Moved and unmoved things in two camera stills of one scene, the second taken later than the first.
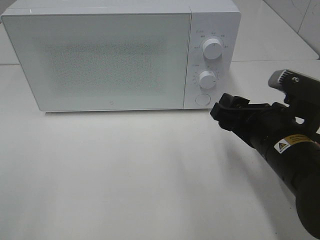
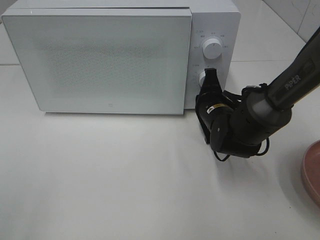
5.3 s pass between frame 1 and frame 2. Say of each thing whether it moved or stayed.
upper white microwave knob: stayed
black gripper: moved
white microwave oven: stayed
